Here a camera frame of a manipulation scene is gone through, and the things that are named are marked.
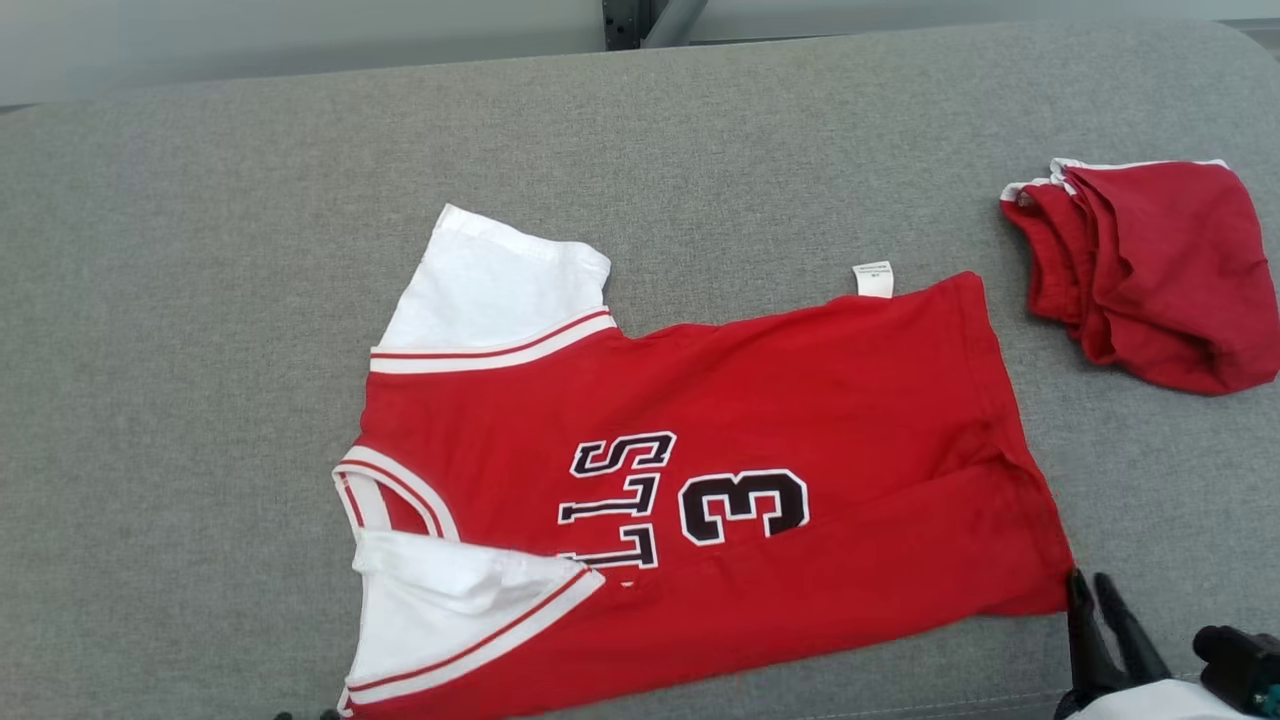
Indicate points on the grey fabric sofa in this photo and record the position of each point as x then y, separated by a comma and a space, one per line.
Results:
200, 250

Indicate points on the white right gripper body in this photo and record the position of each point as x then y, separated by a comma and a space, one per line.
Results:
1150, 702

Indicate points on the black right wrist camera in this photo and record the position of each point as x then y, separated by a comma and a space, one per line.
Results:
1240, 665

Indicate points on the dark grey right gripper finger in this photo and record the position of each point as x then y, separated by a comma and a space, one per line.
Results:
1085, 640
1130, 640

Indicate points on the red white basketball jersey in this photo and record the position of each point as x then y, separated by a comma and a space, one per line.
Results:
800, 400

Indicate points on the grey metal frame post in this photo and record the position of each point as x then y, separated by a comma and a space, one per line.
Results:
650, 20

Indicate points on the red shorts with white stripe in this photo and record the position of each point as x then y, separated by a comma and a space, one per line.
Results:
1160, 270

